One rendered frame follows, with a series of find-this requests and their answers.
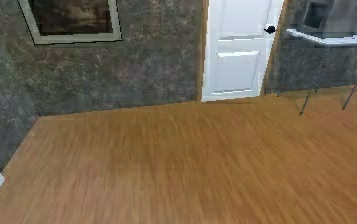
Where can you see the white room door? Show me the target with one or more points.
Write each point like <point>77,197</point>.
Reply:
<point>236,60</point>

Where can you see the framed dark picture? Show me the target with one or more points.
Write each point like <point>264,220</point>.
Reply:
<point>73,16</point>

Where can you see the grey table with thin legs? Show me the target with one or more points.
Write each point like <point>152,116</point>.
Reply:
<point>329,41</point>

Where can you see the grey box-shaped appliance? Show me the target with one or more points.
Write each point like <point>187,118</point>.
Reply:
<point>332,15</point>

